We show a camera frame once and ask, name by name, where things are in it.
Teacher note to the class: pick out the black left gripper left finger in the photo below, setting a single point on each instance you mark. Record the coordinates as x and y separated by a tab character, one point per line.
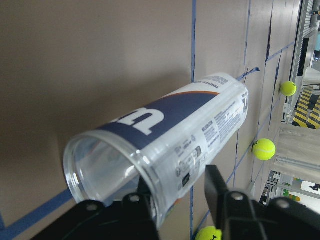
128	219

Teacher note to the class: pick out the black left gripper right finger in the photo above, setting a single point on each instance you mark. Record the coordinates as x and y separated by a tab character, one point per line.
240	217

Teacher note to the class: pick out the tennis ball can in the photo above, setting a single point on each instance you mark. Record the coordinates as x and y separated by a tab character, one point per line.
163	146

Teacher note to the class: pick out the far tennis ball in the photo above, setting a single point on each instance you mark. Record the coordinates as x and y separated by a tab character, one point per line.
209	233

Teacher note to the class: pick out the tennis ball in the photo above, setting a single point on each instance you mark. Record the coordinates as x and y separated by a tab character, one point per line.
288	88
264	149
209	233

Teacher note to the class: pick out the middle tennis ball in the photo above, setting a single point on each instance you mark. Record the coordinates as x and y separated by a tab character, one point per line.
264	149

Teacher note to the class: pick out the near tennis ball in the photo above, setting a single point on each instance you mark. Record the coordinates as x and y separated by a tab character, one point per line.
288	88

